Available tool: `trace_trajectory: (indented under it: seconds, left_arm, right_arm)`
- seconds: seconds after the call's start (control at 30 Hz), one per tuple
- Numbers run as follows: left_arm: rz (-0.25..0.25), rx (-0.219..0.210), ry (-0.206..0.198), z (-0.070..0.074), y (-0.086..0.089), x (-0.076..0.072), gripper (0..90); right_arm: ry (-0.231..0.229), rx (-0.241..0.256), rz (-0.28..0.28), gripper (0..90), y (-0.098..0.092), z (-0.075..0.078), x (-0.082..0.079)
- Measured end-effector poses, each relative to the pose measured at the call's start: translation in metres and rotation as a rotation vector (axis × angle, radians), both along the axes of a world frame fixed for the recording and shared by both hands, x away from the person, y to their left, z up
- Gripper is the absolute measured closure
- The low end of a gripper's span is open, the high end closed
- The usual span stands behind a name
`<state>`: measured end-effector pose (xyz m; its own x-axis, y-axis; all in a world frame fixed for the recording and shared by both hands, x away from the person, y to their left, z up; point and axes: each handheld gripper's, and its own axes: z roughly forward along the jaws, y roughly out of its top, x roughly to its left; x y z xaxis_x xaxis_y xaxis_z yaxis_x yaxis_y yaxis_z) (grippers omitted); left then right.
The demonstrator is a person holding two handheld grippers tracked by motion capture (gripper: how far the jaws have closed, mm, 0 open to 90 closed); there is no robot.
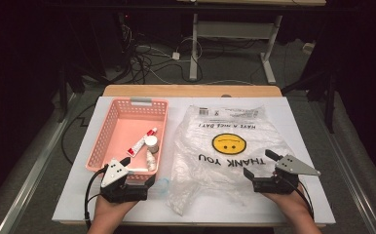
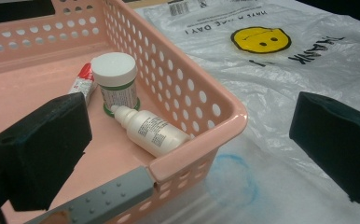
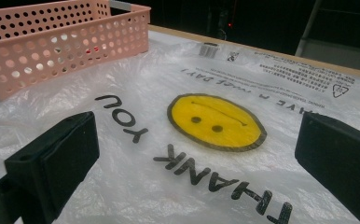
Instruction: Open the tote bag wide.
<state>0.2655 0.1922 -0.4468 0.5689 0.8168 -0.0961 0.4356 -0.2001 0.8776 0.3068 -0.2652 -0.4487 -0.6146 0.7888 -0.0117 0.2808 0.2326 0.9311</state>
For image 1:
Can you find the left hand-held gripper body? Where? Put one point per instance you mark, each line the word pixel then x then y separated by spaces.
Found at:
pixel 113 177

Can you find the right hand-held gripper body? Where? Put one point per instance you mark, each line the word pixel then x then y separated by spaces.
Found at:
pixel 291 167

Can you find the small white dropper bottle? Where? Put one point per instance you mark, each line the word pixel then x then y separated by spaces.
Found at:
pixel 150 161

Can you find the red and white tube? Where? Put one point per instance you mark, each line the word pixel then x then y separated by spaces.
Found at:
pixel 139 144

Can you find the pink plastic basket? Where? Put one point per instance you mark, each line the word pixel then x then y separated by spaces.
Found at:
pixel 124 130

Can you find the white round jar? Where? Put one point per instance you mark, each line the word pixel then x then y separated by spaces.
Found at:
pixel 151 142

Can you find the clear plastic bag yellow smiley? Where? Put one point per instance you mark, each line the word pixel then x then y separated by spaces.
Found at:
pixel 208 182

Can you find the person's left hand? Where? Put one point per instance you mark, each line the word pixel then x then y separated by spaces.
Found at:
pixel 109 211

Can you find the person's right hand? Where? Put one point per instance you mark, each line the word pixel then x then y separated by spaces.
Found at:
pixel 291 204

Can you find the clear bluish plastic scrap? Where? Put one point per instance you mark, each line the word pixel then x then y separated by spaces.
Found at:
pixel 163 187

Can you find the white table cover board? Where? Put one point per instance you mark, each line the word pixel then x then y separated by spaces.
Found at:
pixel 79 198

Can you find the black stand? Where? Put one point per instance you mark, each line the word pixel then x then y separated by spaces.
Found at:
pixel 329 97
pixel 62 94

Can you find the wooden table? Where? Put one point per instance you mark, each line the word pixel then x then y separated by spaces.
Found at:
pixel 192 90

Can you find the white power adapter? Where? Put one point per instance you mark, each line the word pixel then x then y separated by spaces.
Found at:
pixel 176 55

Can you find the white-legged desk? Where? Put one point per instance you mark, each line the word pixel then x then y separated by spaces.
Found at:
pixel 231 30

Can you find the metal floor rail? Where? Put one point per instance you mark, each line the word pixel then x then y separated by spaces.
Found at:
pixel 355 182
pixel 30 182

